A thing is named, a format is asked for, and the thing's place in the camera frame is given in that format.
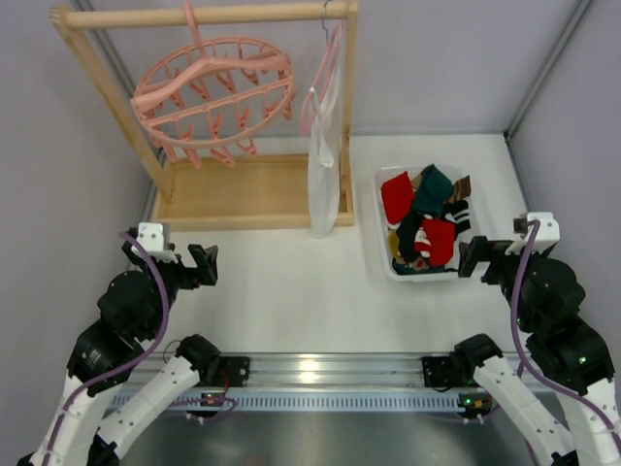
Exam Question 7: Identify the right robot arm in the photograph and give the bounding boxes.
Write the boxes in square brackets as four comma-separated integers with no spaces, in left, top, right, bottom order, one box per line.
[450,236,620,465]

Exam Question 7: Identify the pink round clip hanger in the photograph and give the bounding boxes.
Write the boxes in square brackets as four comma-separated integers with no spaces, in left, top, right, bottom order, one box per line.
[130,4,295,167]

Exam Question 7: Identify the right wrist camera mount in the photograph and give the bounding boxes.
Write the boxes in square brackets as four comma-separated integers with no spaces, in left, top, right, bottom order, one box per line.
[507,212,561,254]

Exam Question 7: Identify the dark green sock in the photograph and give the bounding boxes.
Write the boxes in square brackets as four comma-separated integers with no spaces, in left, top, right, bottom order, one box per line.
[413,164,453,216]

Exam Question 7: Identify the wooden clothes rack frame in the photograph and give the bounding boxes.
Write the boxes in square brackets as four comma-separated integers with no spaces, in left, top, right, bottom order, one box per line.
[49,1,359,231]

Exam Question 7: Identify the white mesh laundry bag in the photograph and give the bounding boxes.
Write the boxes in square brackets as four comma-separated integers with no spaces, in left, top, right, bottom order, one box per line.
[308,22,345,238]

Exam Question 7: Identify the green reindeer sock in basket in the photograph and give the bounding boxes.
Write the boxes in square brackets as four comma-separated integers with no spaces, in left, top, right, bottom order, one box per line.
[392,257,455,276]

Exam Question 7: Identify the black sock white stripes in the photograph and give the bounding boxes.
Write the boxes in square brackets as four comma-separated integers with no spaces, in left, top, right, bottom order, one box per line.
[396,200,472,268]

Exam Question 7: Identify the white slotted cable duct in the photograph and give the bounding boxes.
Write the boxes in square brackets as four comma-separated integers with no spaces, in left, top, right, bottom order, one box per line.
[111,391,491,414]

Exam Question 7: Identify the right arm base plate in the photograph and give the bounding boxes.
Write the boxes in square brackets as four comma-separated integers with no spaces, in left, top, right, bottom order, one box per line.
[421,356,463,392]

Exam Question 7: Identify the brown striped green sock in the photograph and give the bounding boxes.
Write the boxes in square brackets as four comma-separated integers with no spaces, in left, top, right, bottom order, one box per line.
[410,173,472,204]

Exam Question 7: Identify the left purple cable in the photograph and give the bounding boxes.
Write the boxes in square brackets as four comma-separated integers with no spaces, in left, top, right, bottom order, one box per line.
[33,230,171,462]

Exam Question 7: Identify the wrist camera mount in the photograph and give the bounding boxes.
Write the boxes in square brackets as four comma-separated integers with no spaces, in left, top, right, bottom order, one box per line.
[118,222,178,266]
[507,212,561,254]

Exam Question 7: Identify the pink wire hanger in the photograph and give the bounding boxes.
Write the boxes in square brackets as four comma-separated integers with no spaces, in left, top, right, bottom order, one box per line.
[300,1,343,136]

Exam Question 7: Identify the red sock plain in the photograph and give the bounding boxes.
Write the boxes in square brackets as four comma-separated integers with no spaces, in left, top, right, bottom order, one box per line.
[414,218,456,267]

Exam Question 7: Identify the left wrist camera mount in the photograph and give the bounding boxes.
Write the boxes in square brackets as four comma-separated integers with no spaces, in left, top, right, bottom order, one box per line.
[118,222,178,266]

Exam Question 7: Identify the yellow sock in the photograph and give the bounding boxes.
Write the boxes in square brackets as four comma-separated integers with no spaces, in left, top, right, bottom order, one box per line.
[387,230,401,260]

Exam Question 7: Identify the red sock with trim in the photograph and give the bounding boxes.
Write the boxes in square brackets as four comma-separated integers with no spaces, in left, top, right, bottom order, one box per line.
[380,172,415,224]

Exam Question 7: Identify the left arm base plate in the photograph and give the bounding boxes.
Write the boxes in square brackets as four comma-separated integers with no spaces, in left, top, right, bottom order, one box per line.
[217,356,251,389]

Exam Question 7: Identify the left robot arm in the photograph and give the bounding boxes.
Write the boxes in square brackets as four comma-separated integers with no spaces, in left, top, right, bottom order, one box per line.
[19,239,220,465]

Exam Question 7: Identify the aluminium mounting rail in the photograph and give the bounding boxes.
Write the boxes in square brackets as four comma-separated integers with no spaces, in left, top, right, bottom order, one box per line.
[145,351,535,391]

